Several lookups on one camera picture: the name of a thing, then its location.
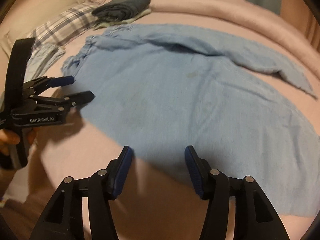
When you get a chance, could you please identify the pink duvet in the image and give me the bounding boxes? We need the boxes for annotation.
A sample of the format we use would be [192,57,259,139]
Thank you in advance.
[151,0,319,77]

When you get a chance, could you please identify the pink bed sheet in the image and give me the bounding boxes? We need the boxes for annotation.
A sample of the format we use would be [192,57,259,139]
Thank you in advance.
[0,11,320,240]

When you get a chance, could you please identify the folded dark denim jeans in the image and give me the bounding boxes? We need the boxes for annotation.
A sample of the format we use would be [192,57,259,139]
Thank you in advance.
[92,0,151,22]

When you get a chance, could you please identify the plaid pillow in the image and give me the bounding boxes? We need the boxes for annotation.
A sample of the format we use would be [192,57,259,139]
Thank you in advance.
[27,3,97,49]

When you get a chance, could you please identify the light blue denim pants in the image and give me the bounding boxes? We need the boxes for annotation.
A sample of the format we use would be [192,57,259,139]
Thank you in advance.
[61,24,319,217]

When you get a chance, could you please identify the person's left hand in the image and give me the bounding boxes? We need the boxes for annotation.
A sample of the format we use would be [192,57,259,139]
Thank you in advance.
[0,127,38,156]

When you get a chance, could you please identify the light striped cloth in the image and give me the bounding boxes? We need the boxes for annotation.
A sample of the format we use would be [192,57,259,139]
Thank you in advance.
[24,43,66,82]

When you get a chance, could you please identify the folded pale green garment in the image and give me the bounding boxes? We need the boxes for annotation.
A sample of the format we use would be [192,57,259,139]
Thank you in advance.
[92,8,152,30]

